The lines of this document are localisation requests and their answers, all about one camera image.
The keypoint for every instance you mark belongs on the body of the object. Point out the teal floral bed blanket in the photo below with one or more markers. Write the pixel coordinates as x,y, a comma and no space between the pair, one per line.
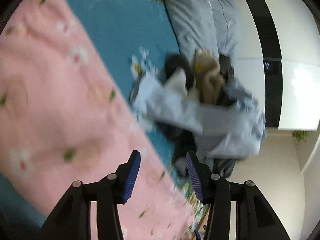
125,32

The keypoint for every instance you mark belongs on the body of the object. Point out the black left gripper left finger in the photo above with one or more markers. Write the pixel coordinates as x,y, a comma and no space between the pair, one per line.
71,217

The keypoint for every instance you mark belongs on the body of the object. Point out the pink fleece peach-print garment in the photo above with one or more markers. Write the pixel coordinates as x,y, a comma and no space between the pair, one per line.
63,119

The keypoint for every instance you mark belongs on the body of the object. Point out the white black wardrobe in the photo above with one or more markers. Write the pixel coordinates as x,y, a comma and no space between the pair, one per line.
278,61

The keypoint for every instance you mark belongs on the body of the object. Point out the beige plush toy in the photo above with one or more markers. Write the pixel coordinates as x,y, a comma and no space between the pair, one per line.
209,80

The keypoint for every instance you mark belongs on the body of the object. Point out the dark clothes pile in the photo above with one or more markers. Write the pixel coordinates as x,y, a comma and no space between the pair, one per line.
184,140

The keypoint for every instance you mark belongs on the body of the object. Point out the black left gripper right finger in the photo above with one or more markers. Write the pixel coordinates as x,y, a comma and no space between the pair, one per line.
255,217

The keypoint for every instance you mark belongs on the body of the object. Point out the green potted plant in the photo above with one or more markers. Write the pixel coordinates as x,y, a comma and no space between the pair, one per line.
300,136

